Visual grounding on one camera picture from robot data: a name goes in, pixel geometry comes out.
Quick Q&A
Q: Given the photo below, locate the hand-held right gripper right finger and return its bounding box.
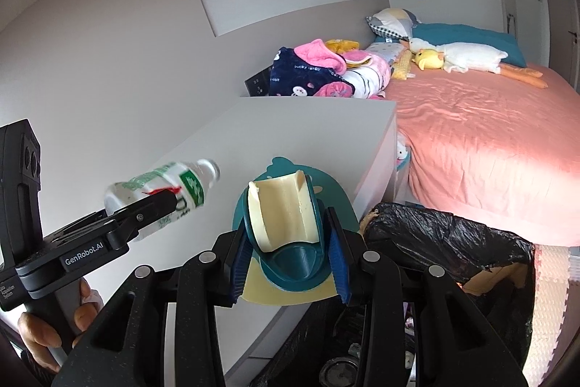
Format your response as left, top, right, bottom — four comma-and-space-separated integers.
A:
324, 208, 529, 387

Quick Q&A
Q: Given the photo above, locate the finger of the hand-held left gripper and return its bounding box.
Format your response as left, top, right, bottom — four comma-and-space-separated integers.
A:
97, 190, 179, 243

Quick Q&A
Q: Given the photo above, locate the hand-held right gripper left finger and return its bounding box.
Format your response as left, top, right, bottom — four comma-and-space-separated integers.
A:
52, 228, 254, 387

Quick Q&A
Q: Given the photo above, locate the teal holder with cream insert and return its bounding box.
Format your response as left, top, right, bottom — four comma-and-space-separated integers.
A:
232, 156, 363, 306

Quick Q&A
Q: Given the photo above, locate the white bottle with green label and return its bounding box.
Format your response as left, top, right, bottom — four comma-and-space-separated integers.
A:
104, 159, 221, 242

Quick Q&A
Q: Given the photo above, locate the black trash bag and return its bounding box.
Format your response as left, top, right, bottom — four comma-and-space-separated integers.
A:
251, 202, 538, 387

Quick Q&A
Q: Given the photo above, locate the person's left hand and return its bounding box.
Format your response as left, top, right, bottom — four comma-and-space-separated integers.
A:
17, 278, 109, 373

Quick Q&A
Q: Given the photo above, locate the small white toy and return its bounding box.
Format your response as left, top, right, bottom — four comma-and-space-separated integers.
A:
395, 133, 411, 170

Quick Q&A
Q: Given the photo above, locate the black socket panel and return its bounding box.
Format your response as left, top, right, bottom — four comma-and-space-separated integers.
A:
245, 67, 273, 98

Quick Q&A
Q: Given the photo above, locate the bed with pink sheet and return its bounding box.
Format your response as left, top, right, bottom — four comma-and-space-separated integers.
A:
383, 63, 580, 247

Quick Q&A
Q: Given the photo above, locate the white patterned quilt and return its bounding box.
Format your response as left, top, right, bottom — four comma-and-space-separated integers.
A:
344, 42, 404, 100

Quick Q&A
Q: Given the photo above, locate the navy printed blanket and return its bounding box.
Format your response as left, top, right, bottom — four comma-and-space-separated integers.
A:
269, 47, 356, 98

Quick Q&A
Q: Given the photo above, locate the yellow corn plush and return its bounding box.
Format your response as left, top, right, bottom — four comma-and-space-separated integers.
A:
390, 49, 415, 80

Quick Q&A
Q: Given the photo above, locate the pink fleece cloth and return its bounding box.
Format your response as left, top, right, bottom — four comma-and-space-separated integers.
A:
294, 39, 347, 73

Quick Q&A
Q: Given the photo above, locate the yellow cloth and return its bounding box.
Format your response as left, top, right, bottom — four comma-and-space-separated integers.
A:
325, 38, 362, 53

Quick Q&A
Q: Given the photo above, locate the white foam floor mat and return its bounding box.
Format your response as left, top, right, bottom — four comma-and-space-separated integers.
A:
528, 244, 580, 379

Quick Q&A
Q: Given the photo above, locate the yellow duck plush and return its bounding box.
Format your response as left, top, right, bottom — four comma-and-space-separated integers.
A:
414, 48, 446, 71

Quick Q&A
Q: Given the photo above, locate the white goose plush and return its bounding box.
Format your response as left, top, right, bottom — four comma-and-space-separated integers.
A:
409, 37, 549, 89

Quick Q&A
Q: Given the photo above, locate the checkered patchwork pillow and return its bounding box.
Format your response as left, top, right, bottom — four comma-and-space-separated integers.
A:
366, 8, 422, 41

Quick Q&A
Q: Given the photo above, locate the teal pillow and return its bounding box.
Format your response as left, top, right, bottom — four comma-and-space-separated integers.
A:
410, 23, 529, 69

